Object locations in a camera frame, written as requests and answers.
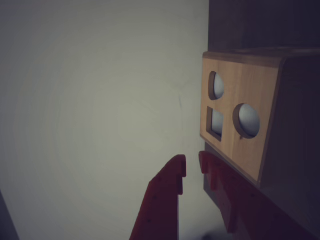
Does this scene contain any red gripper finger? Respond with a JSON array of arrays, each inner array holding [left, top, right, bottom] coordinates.
[[198, 150, 320, 240], [128, 154, 187, 240]]

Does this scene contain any wooden shape sorter box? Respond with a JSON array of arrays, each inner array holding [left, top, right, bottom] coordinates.
[[199, 48, 320, 188]]

